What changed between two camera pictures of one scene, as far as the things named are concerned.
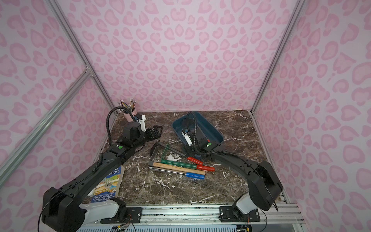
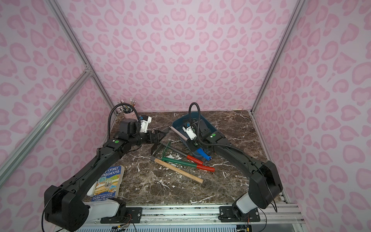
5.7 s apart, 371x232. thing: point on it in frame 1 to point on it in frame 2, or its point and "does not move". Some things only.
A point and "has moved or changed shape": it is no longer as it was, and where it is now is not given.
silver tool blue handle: (188, 174) to (202, 152)
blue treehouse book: (108, 187) does not move
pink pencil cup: (128, 117) does not move
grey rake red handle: (155, 145) does not move
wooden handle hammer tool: (178, 168) has moved or changed shape
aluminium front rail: (285, 213) does not move
